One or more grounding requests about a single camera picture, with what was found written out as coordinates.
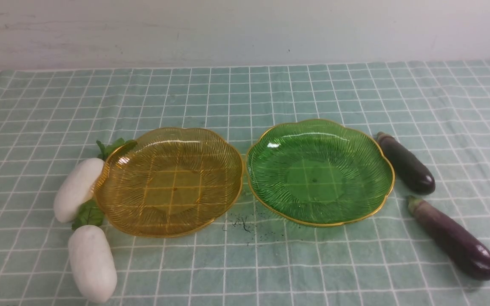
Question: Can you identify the white radish with leaves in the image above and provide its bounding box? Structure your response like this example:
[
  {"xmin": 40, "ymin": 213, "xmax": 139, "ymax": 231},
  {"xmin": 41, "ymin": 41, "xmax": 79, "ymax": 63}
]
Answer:
[
  {"xmin": 68, "ymin": 199, "xmax": 117, "ymax": 303},
  {"xmin": 53, "ymin": 138, "xmax": 134, "ymax": 223}
]

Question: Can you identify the dark purple eggplant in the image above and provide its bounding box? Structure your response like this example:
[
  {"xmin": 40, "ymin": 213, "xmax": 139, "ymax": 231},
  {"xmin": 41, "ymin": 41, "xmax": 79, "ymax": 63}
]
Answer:
[
  {"xmin": 376, "ymin": 132, "xmax": 436, "ymax": 195},
  {"xmin": 407, "ymin": 195, "xmax": 490, "ymax": 281}
]

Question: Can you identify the green ribbed glass plate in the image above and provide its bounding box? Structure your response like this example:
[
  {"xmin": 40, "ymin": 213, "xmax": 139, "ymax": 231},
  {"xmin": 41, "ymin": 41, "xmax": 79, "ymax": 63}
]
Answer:
[{"xmin": 245, "ymin": 119, "xmax": 396, "ymax": 228}]

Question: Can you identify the amber ribbed glass plate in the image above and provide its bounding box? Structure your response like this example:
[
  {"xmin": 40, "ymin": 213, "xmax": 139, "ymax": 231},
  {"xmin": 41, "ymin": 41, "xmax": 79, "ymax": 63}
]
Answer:
[{"xmin": 93, "ymin": 127, "xmax": 244, "ymax": 238}]

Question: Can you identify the green checkered tablecloth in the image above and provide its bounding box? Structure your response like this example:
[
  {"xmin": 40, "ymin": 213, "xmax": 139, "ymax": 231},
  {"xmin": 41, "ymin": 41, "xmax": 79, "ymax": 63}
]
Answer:
[{"xmin": 0, "ymin": 59, "xmax": 490, "ymax": 306}]

